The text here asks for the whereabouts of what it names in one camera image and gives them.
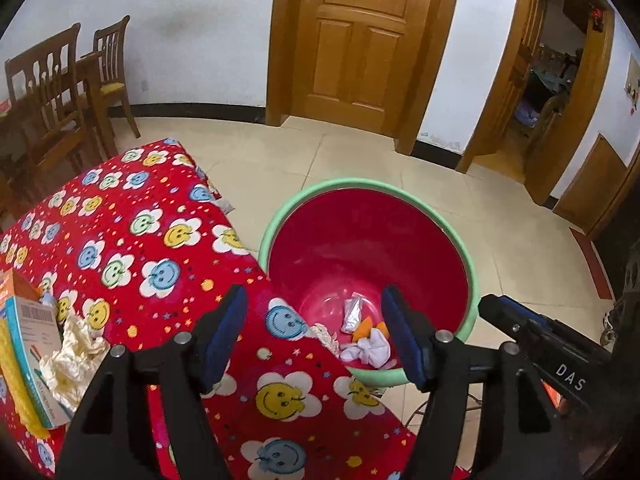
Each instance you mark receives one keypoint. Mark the wooden wall panel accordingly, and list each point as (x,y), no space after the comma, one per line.
(595,185)

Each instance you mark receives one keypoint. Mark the wooden chair with yellow cushion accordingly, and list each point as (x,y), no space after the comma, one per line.
(112,55)

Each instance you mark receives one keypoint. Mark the red hanging ornament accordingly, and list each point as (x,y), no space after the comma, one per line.
(596,19)

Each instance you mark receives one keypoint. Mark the panelled wooden door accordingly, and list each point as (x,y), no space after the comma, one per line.
(360,45)

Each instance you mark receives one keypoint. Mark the open doorway wooden frame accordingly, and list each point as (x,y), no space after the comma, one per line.
(595,110)

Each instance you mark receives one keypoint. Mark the wall poster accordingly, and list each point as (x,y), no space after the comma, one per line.
(634,80)

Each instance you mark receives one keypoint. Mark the orange and blue carton box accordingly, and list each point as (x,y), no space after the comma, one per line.
(35,350)

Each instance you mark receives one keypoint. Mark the red bin with green rim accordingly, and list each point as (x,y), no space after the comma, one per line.
(360,240)

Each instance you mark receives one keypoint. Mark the large cream paper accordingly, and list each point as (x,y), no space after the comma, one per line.
(75,355)

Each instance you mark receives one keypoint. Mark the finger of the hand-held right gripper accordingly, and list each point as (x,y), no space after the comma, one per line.
(500,312)

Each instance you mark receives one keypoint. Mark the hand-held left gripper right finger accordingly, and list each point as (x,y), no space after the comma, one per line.
(400,330)

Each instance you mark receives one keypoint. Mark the red packet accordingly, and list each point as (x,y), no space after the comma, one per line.
(4,105)

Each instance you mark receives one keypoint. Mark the wooden chair with slatted back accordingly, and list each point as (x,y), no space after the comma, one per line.
(45,75)

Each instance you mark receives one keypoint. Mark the orange wrapper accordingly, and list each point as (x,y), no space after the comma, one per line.
(365,329)

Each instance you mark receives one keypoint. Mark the red floor mat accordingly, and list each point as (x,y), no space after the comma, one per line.
(592,265)

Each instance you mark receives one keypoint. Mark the red smiley flower blanket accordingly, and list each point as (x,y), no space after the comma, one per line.
(150,210)

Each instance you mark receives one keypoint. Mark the small crumpled paper wad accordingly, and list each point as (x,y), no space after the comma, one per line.
(325,336)

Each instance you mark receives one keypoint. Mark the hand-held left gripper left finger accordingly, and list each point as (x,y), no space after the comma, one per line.
(227,330)

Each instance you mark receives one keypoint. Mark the silver foil wrapper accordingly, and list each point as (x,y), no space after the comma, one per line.
(352,312)

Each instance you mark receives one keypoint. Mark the white crumpled tissue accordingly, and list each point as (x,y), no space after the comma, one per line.
(372,351)

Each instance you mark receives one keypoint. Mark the yellow bread packet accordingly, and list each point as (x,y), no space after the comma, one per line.
(12,375)

